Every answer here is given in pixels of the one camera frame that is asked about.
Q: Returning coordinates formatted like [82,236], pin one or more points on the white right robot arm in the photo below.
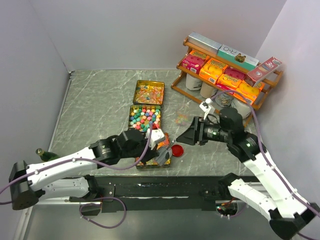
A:
[285,209]

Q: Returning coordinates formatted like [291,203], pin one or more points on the monkey print cup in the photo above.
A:
[223,100]

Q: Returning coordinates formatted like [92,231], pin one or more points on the silver metal scoop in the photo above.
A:
[165,153]

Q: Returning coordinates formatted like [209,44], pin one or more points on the red jar lid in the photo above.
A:
[177,150]

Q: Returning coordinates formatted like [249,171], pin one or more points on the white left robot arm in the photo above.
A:
[31,183]

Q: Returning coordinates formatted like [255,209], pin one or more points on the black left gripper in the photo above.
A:
[150,154]

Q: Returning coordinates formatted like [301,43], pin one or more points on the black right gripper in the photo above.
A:
[190,136]

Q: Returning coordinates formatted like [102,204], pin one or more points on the teal cat box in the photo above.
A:
[241,59]

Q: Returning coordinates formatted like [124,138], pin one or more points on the wooden two-tier shelf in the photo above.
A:
[269,84]

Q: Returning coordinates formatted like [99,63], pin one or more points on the silver long box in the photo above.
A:
[204,42]

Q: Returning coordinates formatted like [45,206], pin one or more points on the gold tin of star candies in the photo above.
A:
[141,115]

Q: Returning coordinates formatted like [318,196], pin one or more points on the gold tin of stick candies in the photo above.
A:
[149,92]

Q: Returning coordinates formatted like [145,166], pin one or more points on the beige cup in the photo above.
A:
[207,91]

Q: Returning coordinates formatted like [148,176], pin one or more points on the clear glass jar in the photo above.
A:
[182,116]

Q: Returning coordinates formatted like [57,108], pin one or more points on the red long box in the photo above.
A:
[263,70]

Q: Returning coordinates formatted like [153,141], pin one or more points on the pink orange sponge box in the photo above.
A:
[230,79]

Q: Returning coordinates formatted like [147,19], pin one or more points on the green champagne bottle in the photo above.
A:
[46,156]

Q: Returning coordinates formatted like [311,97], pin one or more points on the gold tin of gummy candies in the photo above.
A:
[152,164]

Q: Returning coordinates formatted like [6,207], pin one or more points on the white printed cup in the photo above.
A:
[242,108]

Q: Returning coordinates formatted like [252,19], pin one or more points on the orange yellow sponge box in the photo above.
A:
[247,92]

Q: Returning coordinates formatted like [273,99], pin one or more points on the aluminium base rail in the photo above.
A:
[56,201]

